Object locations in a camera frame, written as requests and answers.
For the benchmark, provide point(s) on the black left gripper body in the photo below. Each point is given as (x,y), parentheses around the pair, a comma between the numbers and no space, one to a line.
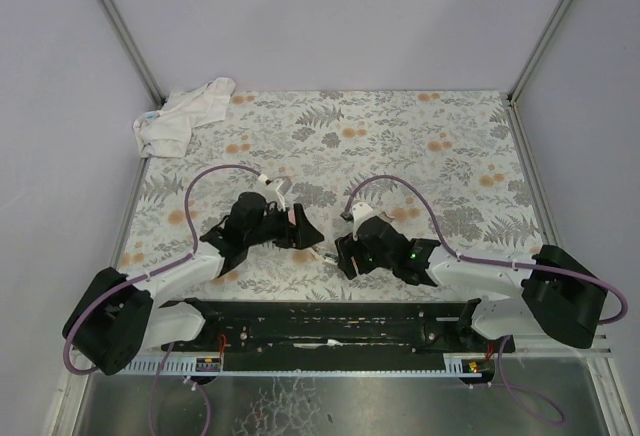
(293,232)

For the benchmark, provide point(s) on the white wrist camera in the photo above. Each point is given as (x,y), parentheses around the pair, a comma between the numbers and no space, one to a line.
(275,189)
(361,212)

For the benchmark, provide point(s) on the aluminium frame post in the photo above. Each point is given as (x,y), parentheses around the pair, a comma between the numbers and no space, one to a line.
(543,42)
(132,51)

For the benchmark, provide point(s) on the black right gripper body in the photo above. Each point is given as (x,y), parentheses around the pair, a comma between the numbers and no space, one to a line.
(357,254)

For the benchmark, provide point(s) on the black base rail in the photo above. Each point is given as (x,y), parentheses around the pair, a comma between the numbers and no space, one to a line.
(338,337)

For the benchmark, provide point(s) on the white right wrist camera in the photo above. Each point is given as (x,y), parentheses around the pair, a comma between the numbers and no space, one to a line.
(361,212)

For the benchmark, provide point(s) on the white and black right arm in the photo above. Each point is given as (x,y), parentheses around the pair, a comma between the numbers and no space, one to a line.
(514,301)

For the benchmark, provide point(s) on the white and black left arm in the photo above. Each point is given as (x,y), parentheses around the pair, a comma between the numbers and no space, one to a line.
(118,315)

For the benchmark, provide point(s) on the crumpled white cloth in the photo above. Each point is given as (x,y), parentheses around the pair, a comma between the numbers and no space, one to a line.
(167,132)

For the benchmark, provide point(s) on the floral patterned table mat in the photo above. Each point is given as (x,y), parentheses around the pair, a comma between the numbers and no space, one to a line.
(441,163)

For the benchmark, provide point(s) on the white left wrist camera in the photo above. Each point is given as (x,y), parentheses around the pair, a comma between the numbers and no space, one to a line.
(275,189)

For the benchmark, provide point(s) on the left aluminium frame post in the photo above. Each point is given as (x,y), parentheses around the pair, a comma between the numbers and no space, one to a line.
(132,51)

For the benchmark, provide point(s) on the right aluminium frame post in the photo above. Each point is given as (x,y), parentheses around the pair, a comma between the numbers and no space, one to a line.
(543,42)

